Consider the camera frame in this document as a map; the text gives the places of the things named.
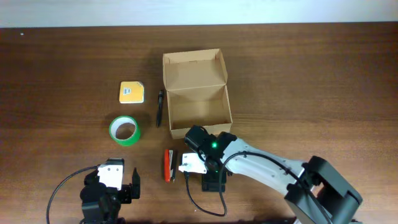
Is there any orange black stapler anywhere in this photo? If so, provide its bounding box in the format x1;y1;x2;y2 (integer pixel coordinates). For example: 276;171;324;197
164;149;178;183

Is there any green tape roll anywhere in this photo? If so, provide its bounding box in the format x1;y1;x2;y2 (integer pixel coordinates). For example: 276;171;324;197
109;116;141;146

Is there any yellow sticky note pad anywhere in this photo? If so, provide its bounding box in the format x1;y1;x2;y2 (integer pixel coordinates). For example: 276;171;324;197
119;81;144;104

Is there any brown cardboard box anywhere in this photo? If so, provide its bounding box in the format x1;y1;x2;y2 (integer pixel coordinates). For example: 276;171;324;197
162;49;233;139

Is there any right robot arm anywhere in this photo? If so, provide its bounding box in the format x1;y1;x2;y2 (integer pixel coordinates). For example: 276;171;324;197
178;126;363;223

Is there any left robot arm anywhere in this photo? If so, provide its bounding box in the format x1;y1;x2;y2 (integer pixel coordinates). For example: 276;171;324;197
80;158;141;224

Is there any black pen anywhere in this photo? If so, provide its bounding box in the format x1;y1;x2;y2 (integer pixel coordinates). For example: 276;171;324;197
156;90;164;128

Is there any left black cable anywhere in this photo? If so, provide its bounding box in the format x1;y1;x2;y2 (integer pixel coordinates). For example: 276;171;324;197
46;166;100;224

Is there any black cable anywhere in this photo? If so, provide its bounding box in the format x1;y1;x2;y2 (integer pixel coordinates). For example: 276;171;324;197
183;150;333;224
46;166;100;224

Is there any right black cable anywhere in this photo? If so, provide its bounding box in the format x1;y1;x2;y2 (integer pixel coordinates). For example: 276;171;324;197
183;150;333;224

